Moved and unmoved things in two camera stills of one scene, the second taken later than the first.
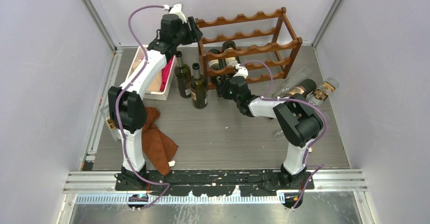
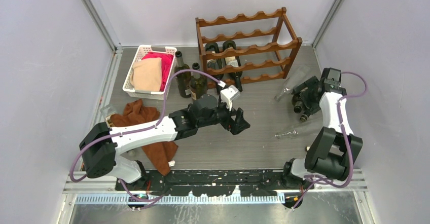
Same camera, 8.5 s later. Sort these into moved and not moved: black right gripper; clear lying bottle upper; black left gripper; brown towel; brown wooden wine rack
Moved: black right gripper; black left gripper
Not moved: clear lying bottle upper; brown towel; brown wooden wine rack
